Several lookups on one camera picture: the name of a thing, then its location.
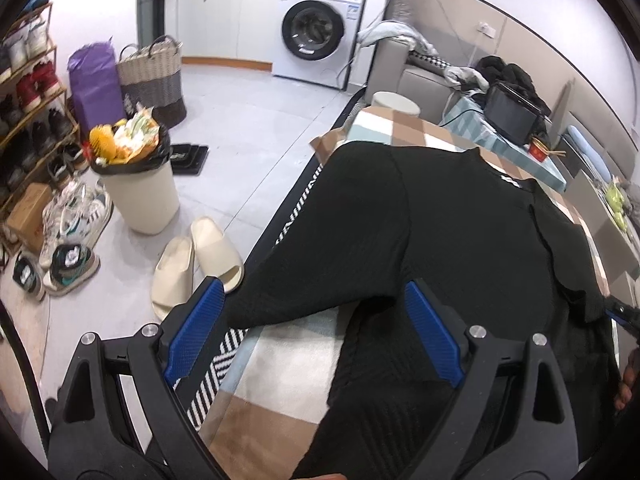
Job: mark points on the grey sofa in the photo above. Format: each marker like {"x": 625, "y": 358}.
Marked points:
{"x": 391, "y": 71}

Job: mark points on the black monitor box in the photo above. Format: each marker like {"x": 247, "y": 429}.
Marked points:
{"x": 511, "y": 115}

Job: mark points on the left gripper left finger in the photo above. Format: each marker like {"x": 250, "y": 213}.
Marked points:
{"x": 92, "y": 435}

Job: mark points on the red snack cup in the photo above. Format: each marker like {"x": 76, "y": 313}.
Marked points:
{"x": 540, "y": 151}

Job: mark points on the right hand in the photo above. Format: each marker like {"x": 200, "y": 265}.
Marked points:
{"x": 626, "y": 387}

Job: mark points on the green plush toy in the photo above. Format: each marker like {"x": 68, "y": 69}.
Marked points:
{"x": 616, "y": 202}

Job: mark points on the checkered bed cover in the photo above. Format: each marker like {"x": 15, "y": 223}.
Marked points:
{"x": 265, "y": 396}

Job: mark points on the pile of black clothes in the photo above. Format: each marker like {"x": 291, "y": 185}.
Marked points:
{"x": 494, "y": 70}

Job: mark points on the white cabinet counter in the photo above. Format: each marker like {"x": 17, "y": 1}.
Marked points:
{"x": 228, "y": 32}

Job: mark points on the cream trash bin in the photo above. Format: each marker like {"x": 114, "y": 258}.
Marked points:
{"x": 143, "y": 192}

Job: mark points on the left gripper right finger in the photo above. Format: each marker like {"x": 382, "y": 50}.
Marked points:
{"x": 510, "y": 415}

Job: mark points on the right cream slipper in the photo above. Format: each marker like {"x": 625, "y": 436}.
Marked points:
{"x": 216, "y": 254}

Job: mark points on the black knit garment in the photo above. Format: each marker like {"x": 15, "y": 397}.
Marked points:
{"x": 496, "y": 251}

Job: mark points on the white round stool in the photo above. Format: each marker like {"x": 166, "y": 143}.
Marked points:
{"x": 396, "y": 102}

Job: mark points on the woven laundry basket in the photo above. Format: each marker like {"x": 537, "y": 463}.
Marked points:
{"x": 150, "y": 77}

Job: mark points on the cardboard box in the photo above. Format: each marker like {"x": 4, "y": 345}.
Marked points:
{"x": 25, "y": 220}

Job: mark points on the purple bag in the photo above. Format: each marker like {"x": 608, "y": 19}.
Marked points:
{"x": 95, "y": 87}

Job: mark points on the cream slipper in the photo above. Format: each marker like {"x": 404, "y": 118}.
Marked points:
{"x": 172, "y": 282}
{"x": 216, "y": 254}

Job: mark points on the left cream slipper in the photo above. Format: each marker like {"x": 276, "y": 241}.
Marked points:
{"x": 172, "y": 282}

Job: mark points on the teal checkered side table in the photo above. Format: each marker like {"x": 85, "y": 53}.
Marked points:
{"x": 466, "y": 119}

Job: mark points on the wooden shoe rack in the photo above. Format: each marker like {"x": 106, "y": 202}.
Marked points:
{"x": 36, "y": 121}

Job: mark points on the black white sneaker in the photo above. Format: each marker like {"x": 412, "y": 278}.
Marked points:
{"x": 26, "y": 276}

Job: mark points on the white washing machine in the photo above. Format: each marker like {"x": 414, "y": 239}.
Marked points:
{"x": 316, "y": 39}

